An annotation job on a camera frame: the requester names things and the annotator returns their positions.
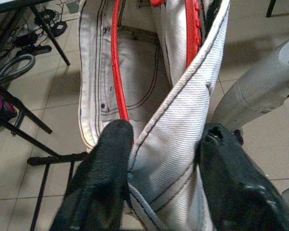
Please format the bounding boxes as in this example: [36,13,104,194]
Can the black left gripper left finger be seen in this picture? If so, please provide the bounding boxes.
[50,119,135,231]

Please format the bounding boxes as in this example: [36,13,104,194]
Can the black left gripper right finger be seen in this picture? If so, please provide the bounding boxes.
[199,123,289,231]

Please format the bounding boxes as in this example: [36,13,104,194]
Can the pale grey denim jacket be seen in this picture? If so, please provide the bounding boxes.
[77,0,232,231]

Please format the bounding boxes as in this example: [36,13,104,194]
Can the red plastic hanger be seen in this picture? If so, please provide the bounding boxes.
[110,0,204,121]

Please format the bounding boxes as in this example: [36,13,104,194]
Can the black steel clothes rack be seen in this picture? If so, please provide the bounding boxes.
[0,77,90,231]

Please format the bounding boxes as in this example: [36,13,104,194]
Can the white table black legs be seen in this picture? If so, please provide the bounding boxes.
[0,0,71,66]

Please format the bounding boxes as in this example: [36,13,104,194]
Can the black round device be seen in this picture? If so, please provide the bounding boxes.
[49,21,68,37]

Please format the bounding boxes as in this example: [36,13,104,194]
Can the black power strip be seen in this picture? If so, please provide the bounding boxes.
[14,32,39,48]

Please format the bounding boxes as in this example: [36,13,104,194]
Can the black furniture leg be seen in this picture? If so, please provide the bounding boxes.
[266,0,277,18]

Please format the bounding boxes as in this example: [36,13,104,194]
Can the grey flexible hose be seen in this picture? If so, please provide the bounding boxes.
[0,54,36,82]

